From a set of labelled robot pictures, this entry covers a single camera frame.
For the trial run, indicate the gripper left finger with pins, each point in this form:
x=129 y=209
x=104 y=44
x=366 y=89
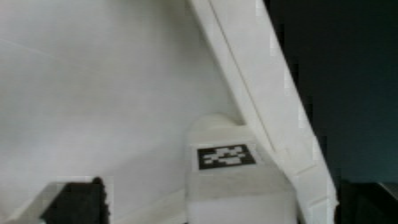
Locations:
x=69 y=204

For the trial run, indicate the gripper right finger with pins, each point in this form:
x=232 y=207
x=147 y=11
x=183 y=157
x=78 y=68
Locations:
x=367 y=205

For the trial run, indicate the white table leg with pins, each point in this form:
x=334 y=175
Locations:
x=238 y=190

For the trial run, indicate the white square table top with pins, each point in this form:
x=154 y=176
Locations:
x=119 y=67

